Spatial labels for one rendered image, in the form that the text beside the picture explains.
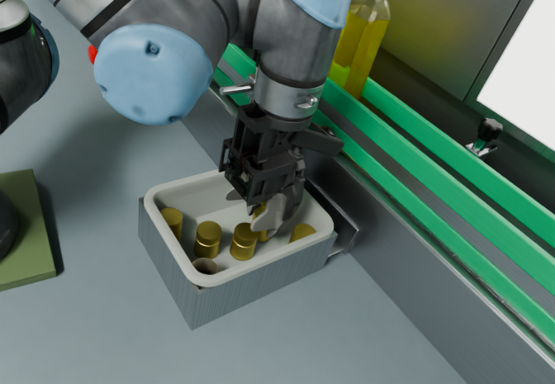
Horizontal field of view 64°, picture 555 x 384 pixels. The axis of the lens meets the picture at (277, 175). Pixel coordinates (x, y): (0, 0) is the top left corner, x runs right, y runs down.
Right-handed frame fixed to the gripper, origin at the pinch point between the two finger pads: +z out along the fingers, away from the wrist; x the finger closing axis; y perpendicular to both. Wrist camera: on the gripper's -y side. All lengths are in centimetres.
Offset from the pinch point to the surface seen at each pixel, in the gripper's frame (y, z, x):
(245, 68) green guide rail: -4.7, -14.7, -16.7
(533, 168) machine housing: -32.3, -14.0, 18.6
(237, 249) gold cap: 6.0, 1.5, 2.3
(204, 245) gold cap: 10.2, 0.6, 0.2
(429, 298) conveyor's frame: -11.1, -0.9, 22.3
